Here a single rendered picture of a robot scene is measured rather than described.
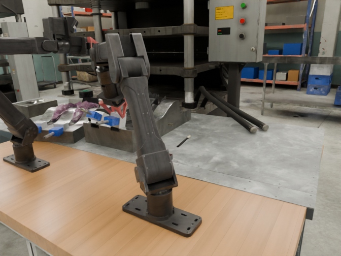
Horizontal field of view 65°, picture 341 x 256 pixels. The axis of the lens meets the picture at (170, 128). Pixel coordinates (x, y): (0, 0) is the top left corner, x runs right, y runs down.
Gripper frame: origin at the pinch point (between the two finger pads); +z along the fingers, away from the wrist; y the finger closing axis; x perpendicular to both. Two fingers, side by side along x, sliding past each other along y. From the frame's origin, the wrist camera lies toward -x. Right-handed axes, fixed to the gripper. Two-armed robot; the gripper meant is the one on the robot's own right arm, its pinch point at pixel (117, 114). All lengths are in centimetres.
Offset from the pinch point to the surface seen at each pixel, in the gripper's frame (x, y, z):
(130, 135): 3.8, -7.6, 5.2
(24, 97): -145, 379, 155
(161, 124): -15.0, -8.5, 13.2
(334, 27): -618, -55, 170
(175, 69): -74, 19, 19
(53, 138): 13.1, 29.2, 11.2
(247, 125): -37, -40, 21
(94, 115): 3.9, 9.1, 0.1
